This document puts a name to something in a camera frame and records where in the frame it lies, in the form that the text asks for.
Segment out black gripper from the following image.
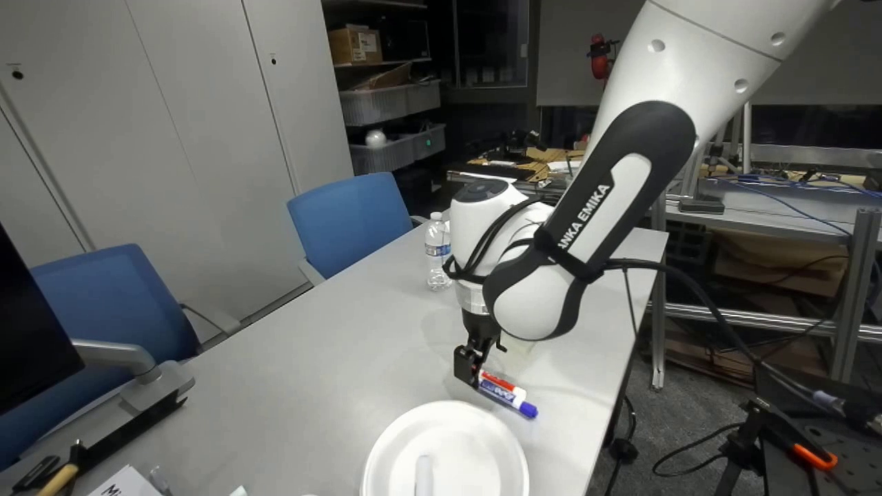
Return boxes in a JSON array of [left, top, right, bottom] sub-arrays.
[[452, 315, 503, 386]]

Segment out clear water bottle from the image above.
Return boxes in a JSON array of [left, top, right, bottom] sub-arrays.
[[426, 212, 449, 289]]

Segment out near blue chair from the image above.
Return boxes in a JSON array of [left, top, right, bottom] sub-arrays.
[[0, 247, 201, 468]]

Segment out blue capped labelled marker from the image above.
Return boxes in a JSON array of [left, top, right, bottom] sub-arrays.
[[478, 369, 537, 419]]

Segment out black monitor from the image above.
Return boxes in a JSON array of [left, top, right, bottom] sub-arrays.
[[0, 226, 82, 415]]

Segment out metal frame workbench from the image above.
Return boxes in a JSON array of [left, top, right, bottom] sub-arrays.
[[445, 81, 882, 390]]

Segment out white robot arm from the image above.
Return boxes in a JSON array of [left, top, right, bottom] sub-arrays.
[[446, 0, 840, 386]]

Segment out grey shelf bins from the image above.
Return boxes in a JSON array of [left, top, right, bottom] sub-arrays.
[[342, 81, 446, 174]]

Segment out orange handled tool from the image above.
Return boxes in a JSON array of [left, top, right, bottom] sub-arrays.
[[744, 390, 882, 471]]

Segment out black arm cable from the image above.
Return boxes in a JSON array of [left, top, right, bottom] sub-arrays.
[[441, 196, 882, 437]]

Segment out blue chair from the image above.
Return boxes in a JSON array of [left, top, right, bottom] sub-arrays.
[[0, 247, 201, 468], [286, 172, 410, 280]]

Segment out white round plate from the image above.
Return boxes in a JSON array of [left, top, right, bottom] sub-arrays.
[[359, 401, 530, 496]]

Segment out white cabinet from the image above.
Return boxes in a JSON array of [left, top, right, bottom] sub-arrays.
[[0, 0, 353, 332]]

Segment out far blue chair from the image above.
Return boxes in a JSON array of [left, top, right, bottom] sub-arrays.
[[286, 172, 410, 280]]

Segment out wooden handled hammer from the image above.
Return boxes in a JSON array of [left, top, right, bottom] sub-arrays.
[[9, 395, 184, 496]]

